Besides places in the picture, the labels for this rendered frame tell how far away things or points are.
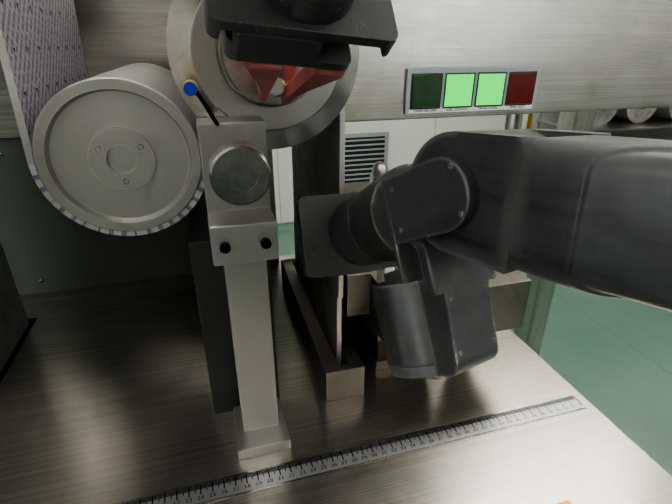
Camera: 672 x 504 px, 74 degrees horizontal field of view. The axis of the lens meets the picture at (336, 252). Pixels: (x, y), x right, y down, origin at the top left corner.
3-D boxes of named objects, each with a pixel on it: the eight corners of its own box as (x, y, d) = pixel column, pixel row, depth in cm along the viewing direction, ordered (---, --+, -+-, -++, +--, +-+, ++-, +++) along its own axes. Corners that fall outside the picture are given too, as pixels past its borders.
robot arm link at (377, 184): (456, 152, 26) (367, 166, 25) (481, 266, 26) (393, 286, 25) (409, 179, 33) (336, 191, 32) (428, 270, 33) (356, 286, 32)
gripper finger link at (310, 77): (317, 138, 33) (361, 47, 24) (216, 134, 30) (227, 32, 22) (306, 60, 35) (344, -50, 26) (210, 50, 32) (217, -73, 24)
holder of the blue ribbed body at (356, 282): (347, 317, 48) (347, 276, 46) (302, 237, 68) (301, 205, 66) (374, 312, 49) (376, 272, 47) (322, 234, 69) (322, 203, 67)
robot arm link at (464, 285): (570, 139, 24) (459, 145, 19) (618, 352, 23) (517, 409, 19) (419, 193, 34) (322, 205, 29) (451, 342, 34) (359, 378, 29)
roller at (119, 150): (55, 239, 36) (8, 78, 31) (109, 163, 58) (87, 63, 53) (210, 224, 39) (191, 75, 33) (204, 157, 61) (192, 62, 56)
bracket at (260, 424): (239, 465, 42) (195, 132, 29) (234, 415, 47) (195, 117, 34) (292, 453, 43) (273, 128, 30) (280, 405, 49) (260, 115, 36)
